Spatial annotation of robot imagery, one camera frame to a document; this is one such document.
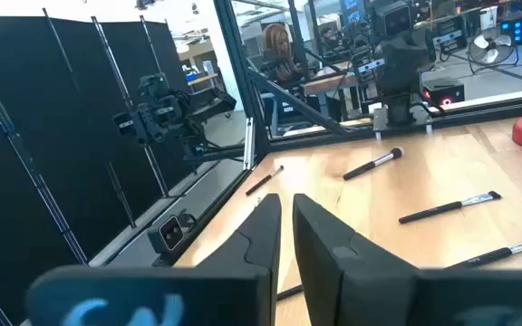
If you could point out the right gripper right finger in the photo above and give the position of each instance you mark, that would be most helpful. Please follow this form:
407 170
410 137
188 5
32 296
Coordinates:
356 290

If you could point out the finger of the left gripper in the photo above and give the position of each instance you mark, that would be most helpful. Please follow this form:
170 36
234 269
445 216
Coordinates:
450 36
364 65

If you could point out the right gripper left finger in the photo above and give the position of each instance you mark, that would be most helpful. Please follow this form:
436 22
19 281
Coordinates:
243 294

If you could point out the black background robot arm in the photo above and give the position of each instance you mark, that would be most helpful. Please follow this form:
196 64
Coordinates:
166 113

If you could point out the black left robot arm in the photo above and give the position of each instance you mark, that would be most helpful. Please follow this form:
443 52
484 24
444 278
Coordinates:
399 111

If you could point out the wooden desk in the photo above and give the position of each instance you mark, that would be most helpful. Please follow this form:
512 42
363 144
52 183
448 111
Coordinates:
329 83
202 79

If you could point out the floor fan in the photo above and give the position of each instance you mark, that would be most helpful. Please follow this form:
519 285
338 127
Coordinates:
490 49

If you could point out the white container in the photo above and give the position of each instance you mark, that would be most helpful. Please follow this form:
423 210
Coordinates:
488 18

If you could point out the person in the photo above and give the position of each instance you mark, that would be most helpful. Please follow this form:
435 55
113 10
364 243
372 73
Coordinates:
330 38
279 50

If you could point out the black box red light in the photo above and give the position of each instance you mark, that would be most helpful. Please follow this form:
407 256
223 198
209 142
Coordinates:
442 88

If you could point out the black device blue lights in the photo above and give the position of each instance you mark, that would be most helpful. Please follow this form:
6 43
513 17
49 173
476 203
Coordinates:
515 29

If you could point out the thin small black makeup brush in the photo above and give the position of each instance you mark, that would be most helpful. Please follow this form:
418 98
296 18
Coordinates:
264 180

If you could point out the black folding partition screen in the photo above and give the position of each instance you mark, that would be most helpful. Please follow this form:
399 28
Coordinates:
39 136

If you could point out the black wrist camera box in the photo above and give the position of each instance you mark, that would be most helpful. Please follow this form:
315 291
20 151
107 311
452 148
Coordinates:
397 20

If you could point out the black table-level camera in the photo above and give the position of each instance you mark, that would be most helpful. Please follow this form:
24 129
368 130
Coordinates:
170 233

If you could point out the black aluminium table frame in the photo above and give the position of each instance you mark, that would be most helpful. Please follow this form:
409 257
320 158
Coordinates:
236 68

